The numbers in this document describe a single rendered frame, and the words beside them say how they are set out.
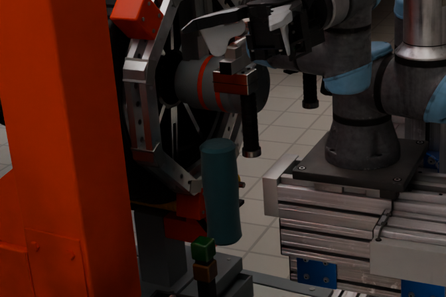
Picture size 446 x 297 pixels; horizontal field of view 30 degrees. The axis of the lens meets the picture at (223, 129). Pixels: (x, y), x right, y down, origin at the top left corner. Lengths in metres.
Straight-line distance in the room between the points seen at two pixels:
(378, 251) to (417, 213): 0.13
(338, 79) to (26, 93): 0.59
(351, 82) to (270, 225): 1.93
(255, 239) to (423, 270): 1.59
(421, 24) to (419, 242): 0.40
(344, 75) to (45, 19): 0.53
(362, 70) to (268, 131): 2.79
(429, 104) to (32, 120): 0.73
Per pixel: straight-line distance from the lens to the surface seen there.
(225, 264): 2.52
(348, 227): 1.72
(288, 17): 1.06
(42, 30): 1.51
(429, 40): 1.52
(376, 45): 1.64
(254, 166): 3.71
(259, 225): 3.21
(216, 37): 1.15
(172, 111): 2.18
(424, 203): 1.66
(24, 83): 1.57
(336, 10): 1.22
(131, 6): 1.86
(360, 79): 1.31
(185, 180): 2.08
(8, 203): 1.75
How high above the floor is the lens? 1.50
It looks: 21 degrees down
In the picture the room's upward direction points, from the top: 4 degrees counter-clockwise
